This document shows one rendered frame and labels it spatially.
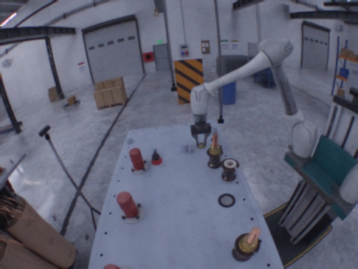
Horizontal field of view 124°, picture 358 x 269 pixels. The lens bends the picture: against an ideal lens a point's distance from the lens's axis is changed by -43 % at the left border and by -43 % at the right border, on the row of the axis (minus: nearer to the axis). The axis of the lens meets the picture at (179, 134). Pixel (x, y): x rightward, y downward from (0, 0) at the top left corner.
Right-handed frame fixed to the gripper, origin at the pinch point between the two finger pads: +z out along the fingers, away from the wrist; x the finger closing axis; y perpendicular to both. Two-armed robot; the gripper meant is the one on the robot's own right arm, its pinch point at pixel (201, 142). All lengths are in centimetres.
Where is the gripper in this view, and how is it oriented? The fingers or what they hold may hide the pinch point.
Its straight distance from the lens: 112.1
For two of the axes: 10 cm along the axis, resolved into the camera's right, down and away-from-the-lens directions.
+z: 1.0, 8.5, 5.2
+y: -0.6, -5.1, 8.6
